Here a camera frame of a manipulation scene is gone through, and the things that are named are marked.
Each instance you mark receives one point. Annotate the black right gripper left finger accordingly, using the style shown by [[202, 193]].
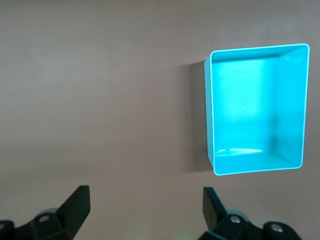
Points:
[[50, 225]]

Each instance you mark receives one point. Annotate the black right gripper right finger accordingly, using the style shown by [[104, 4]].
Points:
[[237, 225]]

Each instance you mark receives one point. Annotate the teal plastic bin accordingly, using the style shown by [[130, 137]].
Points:
[[250, 107]]

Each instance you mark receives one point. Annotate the brown table mat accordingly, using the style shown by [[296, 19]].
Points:
[[100, 100]]

